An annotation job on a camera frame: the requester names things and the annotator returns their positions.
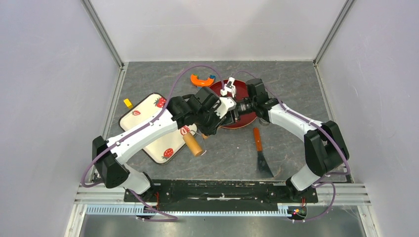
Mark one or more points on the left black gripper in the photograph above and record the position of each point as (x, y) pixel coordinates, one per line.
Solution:
(212, 130)

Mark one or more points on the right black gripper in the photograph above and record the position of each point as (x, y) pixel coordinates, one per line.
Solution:
(234, 116)

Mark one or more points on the wooden dough roller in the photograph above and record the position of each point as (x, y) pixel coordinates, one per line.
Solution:
(196, 148)

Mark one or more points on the strawberry pattern tray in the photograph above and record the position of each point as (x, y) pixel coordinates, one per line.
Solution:
(165, 141)

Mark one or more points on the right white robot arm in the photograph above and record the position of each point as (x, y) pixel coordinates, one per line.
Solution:
(324, 146)

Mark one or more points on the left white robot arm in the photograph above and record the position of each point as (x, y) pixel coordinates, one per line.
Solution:
(110, 156)

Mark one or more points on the red round plate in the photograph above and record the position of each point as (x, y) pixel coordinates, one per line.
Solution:
(241, 93)

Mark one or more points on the small metal cup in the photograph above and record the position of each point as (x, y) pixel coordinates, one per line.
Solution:
(263, 122)

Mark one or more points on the orange U-shaped toy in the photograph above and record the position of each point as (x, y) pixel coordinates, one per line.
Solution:
(196, 81)

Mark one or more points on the yellow block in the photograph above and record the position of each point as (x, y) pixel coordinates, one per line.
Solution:
(128, 103)

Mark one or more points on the orange handled scraper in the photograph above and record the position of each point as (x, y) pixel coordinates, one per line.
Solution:
(262, 166)

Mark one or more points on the white toothed cable strip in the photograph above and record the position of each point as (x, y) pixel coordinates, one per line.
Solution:
(140, 210)

